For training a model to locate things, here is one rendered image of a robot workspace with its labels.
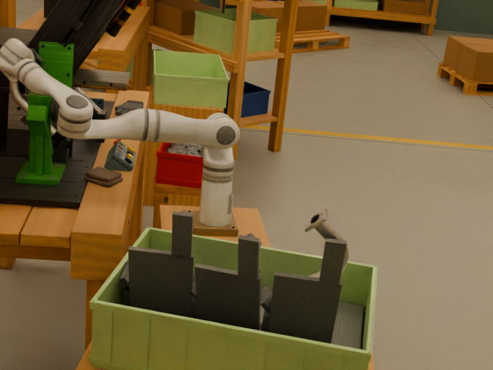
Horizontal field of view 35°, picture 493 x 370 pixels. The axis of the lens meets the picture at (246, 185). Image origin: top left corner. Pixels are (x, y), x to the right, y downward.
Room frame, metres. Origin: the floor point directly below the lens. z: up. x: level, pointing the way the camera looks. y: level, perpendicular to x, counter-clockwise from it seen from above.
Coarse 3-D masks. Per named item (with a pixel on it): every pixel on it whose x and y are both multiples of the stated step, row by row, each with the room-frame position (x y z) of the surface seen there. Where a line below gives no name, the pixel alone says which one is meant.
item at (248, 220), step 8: (160, 208) 2.26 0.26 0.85; (168, 208) 2.27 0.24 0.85; (176, 208) 2.27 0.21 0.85; (184, 208) 2.28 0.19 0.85; (192, 208) 2.29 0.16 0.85; (240, 208) 2.33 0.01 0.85; (248, 208) 2.34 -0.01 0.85; (256, 208) 2.34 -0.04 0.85; (160, 216) 2.21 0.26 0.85; (168, 216) 2.21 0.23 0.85; (240, 216) 2.27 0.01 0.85; (248, 216) 2.28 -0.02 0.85; (256, 216) 2.28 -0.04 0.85; (160, 224) 2.18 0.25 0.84; (168, 224) 2.15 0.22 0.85; (240, 224) 2.21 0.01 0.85; (248, 224) 2.21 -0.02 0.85; (256, 224) 2.22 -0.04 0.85; (240, 232) 2.15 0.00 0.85; (248, 232) 2.16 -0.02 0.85; (256, 232) 2.16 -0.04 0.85; (264, 232) 2.17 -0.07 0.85; (232, 240) 2.09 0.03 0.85; (264, 240) 2.11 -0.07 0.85
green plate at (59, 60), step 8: (40, 48) 2.57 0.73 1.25; (48, 48) 2.57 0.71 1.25; (56, 48) 2.58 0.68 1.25; (64, 48) 2.58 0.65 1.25; (72, 48) 2.58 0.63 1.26; (40, 56) 2.56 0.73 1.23; (48, 56) 2.57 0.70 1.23; (56, 56) 2.57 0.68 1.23; (64, 56) 2.57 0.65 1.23; (72, 56) 2.58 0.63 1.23; (40, 64) 2.56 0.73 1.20; (48, 64) 2.56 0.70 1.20; (56, 64) 2.56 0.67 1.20; (64, 64) 2.57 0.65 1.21; (72, 64) 2.57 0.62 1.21; (48, 72) 2.55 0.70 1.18; (56, 72) 2.56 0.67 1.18; (64, 72) 2.56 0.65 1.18; (72, 72) 2.56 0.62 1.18; (64, 80) 2.55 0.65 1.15; (72, 80) 2.56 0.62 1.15
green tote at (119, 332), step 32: (224, 256) 1.85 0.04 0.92; (288, 256) 1.82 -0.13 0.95; (320, 256) 1.82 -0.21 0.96; (352, 288) 1.80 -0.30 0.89; (96, 320) 1.48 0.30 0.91; (128, 320) 1.47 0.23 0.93; (160, 320) 1.46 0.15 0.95; (192, 320) 1.45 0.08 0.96; (96, 352) 1.48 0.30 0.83; (128, 352) 1.47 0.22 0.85; (160, 352) 1.46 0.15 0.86; (192, 352) 1.45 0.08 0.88; (224, 352) 1.43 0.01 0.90; (256, 352) 1.43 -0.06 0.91; (288, 352) 1.42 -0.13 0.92; (320, 352) 1.41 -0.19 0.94; (352, 352) 1.39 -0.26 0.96
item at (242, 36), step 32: (160, 0) 6.12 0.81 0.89; (192, 0) 6.15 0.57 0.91; (224, 0) 5.18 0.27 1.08; (288, 0) 5.40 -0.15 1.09; (160, 32) 5.73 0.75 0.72; (192, 32) 5.72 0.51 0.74; (224, 32) 5.25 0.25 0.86; (256, 32) 5.34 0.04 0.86; (288, 32) 5.39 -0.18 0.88; (96, 64) 6.40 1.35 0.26; (224, 64) 5.12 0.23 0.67; (288, 64) 5.41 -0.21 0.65; (256, 96) 5.38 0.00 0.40
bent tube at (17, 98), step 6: (36, 54) 2.52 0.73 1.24; (36, 60) 2.53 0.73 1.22; (42, 60) 2.53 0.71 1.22; (12, 84) 2.50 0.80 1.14; (12, 90) 2.49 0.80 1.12; (18, 90) 2.50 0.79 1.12; (12, 96) 2.49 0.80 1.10; (18, 96) 2.49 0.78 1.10; (18, 102) 2.48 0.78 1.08; (24, 102) 2.49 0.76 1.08; (24, 108) 2.48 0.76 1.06; (54, 132) 2.47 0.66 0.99
